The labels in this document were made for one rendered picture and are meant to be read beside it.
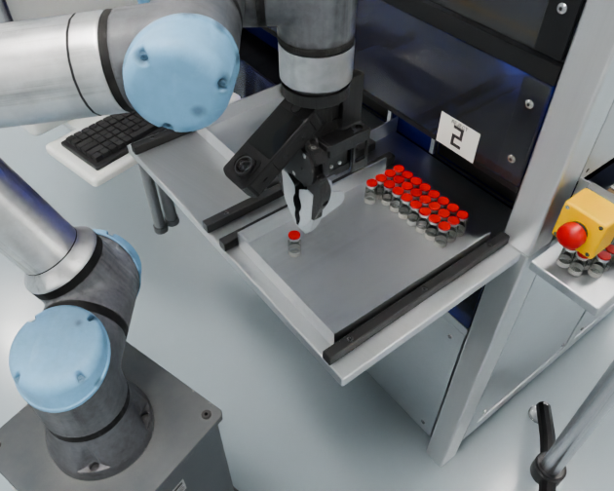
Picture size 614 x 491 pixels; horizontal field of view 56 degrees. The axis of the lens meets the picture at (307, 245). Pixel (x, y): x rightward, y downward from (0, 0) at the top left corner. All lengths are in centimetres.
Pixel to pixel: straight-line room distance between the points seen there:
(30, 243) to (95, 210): 172
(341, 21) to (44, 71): 25
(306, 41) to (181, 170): 67
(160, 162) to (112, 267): 41
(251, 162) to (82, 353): 32
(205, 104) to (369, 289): 58
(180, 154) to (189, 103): 80
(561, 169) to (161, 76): 66
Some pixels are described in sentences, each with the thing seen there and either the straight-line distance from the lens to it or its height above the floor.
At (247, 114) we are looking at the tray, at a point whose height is 88.
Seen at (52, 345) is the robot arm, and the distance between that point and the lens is 77.
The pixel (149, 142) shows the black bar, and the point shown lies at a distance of 123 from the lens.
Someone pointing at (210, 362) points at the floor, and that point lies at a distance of 191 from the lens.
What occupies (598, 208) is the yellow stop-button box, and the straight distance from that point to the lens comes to 94.
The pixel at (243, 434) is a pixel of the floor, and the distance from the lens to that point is 178.
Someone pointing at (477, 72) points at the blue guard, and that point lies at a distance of 96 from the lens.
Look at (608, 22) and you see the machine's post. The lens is 83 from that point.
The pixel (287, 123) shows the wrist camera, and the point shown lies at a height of 126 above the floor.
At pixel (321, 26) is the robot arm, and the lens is 54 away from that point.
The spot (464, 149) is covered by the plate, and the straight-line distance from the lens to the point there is 103.
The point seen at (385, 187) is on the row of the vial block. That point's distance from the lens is 105.
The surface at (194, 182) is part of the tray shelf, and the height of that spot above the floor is 88.
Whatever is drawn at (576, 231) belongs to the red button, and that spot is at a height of 101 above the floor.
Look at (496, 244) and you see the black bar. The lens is 102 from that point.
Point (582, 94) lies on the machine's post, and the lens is 87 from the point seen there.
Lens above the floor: 160
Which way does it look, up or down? 47 degrees down
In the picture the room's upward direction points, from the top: straight up
